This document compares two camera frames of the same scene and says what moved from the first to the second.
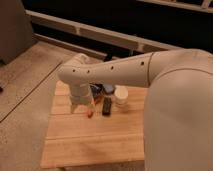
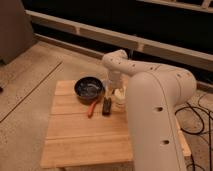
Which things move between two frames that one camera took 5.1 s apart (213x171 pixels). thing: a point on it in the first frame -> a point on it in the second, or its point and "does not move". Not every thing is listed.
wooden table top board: x=76 y=139 does not move
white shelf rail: x=102 y=31 does not move
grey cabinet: x=16 y=31 does not move
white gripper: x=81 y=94 -> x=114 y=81
